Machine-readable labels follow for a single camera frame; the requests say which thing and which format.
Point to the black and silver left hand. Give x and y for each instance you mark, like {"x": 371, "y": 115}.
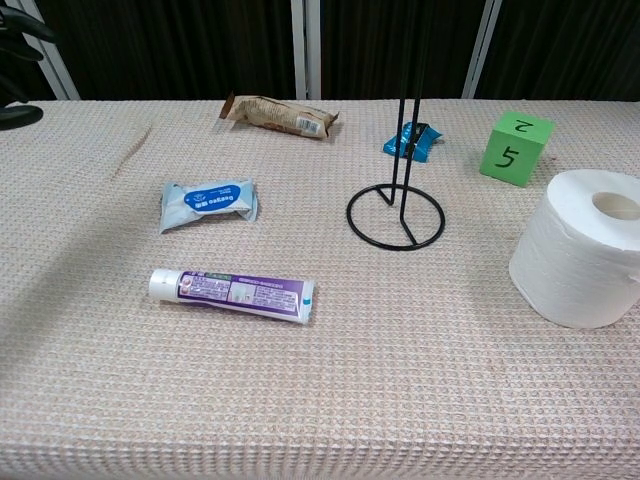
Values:
{"x": 25, "y": 27}

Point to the white toilet paper roll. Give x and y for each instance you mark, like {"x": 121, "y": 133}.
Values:
{"x": 565, "y": 260}

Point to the dark pleated curtain panel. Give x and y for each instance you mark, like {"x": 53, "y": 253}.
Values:
{"x": 570, "y": 50}
{"x": 15, "y": 70}
{"x": 370, "y": 50}
{"x": 175, "y": 50}

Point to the blue white wet wipes pack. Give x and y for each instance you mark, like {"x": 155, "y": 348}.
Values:
{"x": 210, "y": 202}

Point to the brown snack bar wrapper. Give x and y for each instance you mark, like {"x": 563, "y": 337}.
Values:
{"x": 280, "y": 114}

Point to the purple white toothpaste tube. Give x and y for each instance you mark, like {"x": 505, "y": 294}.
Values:
{"x": 235, "y": 292}

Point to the blue snack packet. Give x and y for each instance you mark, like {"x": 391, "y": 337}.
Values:
{"x": 425, "y": 145}

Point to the beige waffle tablecloth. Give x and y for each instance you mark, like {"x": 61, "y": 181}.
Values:
{"x": 350, "y": 390}

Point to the green numbered cube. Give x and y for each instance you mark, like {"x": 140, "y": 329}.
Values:
{"x": 510, "y": 155}

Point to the white double partition frame post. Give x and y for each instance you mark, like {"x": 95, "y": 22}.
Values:
{"x": 306, "y": 50}

